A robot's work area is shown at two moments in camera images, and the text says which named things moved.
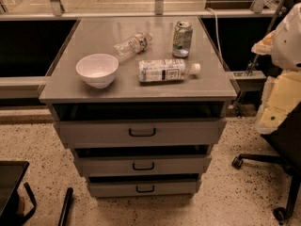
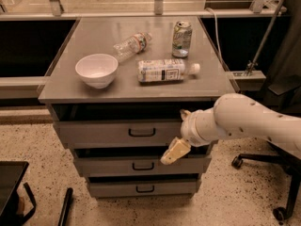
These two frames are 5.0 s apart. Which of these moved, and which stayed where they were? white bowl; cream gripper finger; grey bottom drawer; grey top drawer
Moved: cream gripper finger
Stayed: grey bottom drawer; white bowl; grey top drawer
